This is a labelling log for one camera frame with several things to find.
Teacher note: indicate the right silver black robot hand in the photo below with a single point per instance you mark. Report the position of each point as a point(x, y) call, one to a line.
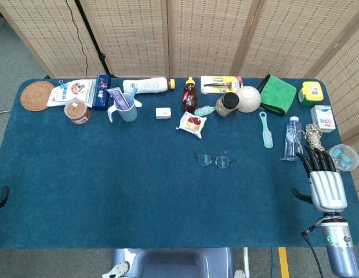
point(327, 188)

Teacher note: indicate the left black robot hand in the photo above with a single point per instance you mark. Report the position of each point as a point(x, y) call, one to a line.
point(2, 197)

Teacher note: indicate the thin-framed eyeglasses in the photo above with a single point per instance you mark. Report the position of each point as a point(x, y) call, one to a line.
point(204, 160)

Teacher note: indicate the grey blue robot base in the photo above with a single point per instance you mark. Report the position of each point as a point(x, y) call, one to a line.
point(173, 263)

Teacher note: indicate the clear cup with teal clips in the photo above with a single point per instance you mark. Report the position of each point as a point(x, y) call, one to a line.
point(344, 159)

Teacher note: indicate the clear plastic water bottle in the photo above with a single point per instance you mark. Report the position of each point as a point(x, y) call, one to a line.
point(292, 139)

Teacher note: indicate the white printed carton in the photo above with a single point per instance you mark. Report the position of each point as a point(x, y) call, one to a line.
point(322, 117)

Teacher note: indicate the long mint green brush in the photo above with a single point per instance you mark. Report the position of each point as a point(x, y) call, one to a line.
point(266, 136)

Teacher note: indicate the green box with yellow lid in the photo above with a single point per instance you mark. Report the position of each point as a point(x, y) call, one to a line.
point(311, 92)

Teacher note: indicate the green folded microfiber cloth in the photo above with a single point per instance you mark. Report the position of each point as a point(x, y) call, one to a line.
point(277, 94)

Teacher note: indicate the round woven rattan coaster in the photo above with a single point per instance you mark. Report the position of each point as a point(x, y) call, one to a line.
point(37, 95)

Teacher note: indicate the blue felt table cover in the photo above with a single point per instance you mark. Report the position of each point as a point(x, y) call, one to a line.
point(109, 188)

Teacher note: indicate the white metal leg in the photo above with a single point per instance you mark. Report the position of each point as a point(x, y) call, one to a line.
point(246, 263)

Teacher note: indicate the clear tub with red label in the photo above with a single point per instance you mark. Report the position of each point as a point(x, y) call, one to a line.
point(77, 113)

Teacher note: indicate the beige bowl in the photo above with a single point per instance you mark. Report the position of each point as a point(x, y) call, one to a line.
point(248, 98)

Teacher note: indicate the blue binder clip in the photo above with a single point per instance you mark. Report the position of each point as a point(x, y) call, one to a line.
point(62, 84)

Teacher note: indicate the glass jar with black lid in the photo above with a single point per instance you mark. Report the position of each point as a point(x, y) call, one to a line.
point(230, 101)

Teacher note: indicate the white printed plastic bag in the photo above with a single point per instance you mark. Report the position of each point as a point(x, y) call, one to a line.
point(77, 89)

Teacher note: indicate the dark blue cardboard box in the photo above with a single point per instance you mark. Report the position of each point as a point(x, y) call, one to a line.
point(101, 92)

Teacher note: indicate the short mint green brush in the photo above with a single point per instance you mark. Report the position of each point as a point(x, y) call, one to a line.
point(203, 111)

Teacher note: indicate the white red snack packet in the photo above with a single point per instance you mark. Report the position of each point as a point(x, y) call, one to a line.
point(192, 123)

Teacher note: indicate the light blue plastic mug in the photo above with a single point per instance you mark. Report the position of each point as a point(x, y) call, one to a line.
point(128, 114)

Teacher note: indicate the purple toothpaste tube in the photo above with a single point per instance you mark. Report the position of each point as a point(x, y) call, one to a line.
point(119, 98)

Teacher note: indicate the honey bottle with yellow cap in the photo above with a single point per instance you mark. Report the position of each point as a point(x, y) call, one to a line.
point(190, 98)

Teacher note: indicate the blue toothbrush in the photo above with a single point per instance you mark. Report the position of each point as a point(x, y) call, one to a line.
point(133, 92)

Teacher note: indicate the small white box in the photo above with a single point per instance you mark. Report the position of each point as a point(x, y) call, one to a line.
point(163, 113)

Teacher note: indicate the black tripod stand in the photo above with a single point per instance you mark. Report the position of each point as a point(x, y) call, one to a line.
point(92, 37)

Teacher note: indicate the white bottle with orange cap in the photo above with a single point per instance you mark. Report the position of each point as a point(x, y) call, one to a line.
point(147, 84)

